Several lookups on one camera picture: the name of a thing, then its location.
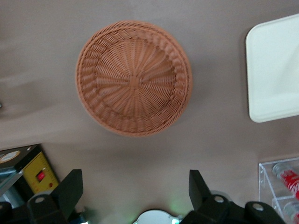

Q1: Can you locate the black food warmer yellow panel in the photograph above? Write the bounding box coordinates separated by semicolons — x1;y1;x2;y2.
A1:
0;144;87;224

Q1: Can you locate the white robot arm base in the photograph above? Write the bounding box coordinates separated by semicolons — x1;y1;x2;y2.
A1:
132;209;185;224

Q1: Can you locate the clear acrylic bottle rack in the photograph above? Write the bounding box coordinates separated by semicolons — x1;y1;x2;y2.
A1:
258;157;299;224

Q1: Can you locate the red soda can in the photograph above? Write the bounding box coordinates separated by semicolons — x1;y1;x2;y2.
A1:
281;201;299;224
272;162;299;199

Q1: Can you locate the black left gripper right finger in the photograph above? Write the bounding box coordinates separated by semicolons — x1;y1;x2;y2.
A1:
179;169;286;224

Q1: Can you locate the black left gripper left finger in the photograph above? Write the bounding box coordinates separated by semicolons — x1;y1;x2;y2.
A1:
0;168;84;224

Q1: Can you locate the large steel warmer pan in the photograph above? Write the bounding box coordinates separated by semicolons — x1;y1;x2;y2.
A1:
0;188;23;208

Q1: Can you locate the white plastic tray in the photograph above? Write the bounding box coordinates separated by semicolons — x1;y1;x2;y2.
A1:
245;13;299;123

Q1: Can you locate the round brown wicker basket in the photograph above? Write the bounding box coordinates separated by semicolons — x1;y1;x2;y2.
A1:
74;20;193;138

